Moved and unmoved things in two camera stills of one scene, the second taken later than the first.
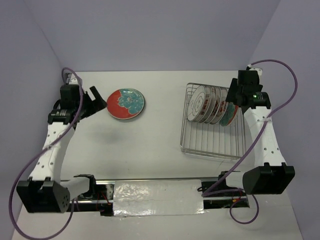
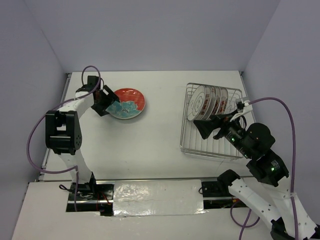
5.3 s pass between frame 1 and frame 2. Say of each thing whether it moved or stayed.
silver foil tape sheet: stayed
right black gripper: moved
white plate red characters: stayed
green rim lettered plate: moved
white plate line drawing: stayed
